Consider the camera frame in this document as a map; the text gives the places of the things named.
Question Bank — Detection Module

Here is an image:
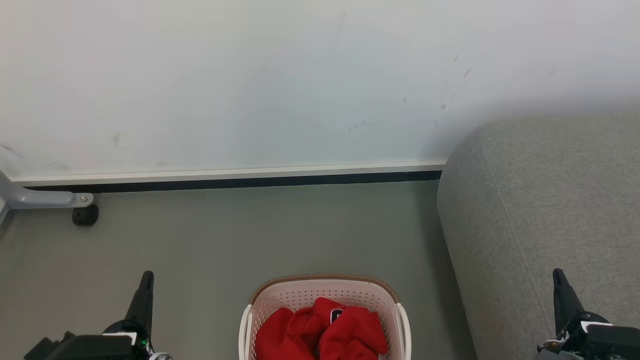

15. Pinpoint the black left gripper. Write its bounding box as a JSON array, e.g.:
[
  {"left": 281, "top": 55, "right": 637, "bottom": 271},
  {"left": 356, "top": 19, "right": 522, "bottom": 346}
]
[{"left": 24, "top": 270, "right": 155, "bottom": 360}]

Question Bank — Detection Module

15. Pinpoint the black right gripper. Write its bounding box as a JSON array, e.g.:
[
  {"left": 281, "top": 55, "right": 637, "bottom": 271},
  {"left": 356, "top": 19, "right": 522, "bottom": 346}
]
[{"left": 535, "top": 268, "right": 640, "bottom": 360}]

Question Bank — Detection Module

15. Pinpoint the red garment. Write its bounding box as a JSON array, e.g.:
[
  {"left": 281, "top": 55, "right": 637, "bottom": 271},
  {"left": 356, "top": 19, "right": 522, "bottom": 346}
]
[{"left": 255, "top": 297, "right": 389, "bottom": 360}]

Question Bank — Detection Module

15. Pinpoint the grey fabric sofa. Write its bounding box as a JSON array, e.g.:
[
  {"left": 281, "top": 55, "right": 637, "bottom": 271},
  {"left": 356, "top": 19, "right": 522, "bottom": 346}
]
[{"left": 436, "top": 111, "right": 640, "bottom": 360}]

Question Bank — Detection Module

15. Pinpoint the black caster wheel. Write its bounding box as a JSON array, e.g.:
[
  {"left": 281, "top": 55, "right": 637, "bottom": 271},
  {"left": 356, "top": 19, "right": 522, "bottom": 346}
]
[{"left": 72, "top": 205, "right": 100, "bottom": 227}]

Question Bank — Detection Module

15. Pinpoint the white and black baseboard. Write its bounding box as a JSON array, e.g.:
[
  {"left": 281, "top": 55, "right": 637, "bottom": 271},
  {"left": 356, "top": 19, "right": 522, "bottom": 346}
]
[{"left": 9, "top": 160, "right": 447, "bottom": 194}]

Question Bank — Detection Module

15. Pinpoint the white perforated laundry basket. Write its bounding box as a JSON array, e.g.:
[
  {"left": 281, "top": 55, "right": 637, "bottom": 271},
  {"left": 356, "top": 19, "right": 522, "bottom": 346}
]
[{"left": 238, "top": 273, "right": 412, "bottom": 360}]

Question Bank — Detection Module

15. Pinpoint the grey metal frame leg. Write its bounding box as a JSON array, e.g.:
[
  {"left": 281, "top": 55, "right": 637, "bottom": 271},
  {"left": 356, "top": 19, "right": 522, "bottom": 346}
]
[{"left": 0, "top": 170, "right": 95, "bottom": 210}]

